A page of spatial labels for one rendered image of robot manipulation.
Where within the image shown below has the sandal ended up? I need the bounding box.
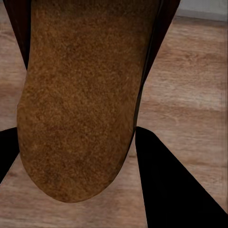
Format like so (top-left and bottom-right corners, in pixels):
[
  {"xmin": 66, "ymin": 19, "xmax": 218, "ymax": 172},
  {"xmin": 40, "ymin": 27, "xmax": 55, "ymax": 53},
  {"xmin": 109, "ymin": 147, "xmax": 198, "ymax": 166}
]
[{"xmin": 3, "ymin": 0, "xmax": 181, "ymax": 203}]

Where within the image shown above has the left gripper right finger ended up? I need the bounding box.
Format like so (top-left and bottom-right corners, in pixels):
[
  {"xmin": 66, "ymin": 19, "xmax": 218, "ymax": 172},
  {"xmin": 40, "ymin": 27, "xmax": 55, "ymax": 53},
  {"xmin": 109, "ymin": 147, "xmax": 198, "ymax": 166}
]
[{"xmin": 135, "ymin": 126, "xmax": 228, "ymax": 228}]

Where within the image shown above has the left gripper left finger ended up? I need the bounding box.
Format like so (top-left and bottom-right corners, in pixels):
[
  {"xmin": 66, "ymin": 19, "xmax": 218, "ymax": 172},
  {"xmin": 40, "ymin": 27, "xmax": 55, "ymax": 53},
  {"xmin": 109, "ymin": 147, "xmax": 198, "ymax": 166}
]
[{"xmin": 0, "ymin": 127, "xmax": 19, "ymax": 183}]

